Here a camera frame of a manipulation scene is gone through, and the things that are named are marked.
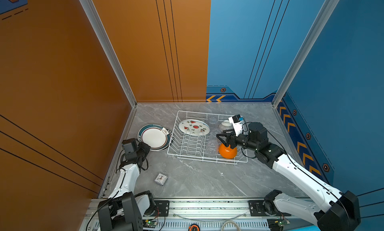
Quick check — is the aluminium front rail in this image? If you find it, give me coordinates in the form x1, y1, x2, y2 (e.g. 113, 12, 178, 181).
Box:
83, 197, 337, 220

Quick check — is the clear glass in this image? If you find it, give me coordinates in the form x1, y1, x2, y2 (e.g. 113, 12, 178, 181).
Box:
206, 140, 220, 158
208, 116, 218, 126
211, 128, 222, 139

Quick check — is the small white square clock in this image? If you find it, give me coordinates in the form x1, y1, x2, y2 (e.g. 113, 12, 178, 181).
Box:
155, 173, 168, 186

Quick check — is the watermelon pattern plate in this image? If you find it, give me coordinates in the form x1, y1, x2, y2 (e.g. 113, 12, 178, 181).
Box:
178, 119, 210, 136

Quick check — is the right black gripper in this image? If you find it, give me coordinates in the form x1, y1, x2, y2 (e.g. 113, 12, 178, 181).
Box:
216, 128, 259, 153

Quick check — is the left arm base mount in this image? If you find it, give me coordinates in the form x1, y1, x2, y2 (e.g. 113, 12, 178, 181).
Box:
143, 200, 170, 217

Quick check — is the green circuit board left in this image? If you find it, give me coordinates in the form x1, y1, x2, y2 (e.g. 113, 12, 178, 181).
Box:
143, 219, 159, 230

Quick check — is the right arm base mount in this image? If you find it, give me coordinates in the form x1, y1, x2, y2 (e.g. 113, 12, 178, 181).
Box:
248, 200, 291, 217

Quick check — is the white wire dish rack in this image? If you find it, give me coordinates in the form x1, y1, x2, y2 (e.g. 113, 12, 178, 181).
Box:
167, 111, 248, 165

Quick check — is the white cable loop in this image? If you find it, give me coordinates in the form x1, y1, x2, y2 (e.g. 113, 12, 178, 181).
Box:
220, 219, 241, 231

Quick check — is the clear glass back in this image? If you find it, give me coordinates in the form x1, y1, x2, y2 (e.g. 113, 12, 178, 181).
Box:
208, 116, 218, 126

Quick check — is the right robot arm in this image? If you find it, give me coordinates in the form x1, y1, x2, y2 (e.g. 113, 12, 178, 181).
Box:
217, 122, 362, 231

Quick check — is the orange bowl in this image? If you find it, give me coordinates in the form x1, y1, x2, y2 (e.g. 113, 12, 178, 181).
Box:
219, 144, 238, 159

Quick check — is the circuit board right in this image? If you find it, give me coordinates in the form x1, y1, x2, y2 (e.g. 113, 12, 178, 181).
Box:
267, 219, 291, 231

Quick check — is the green red rimmed plate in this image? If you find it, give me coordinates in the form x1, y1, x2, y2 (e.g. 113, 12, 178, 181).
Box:
137, 125, 172, 151

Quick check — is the clear glass middle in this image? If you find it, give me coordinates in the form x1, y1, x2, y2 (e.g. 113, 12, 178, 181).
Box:
211, 128, 222, 139

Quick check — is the orange black round object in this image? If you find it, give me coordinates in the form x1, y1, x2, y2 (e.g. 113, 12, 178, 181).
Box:
188, 224, 200, 231

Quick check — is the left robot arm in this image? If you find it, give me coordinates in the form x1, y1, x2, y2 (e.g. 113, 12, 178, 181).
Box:
97, 138, 155, 231

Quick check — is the clear glass front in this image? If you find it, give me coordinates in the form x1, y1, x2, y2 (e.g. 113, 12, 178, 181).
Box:
206, 140, 220, 158

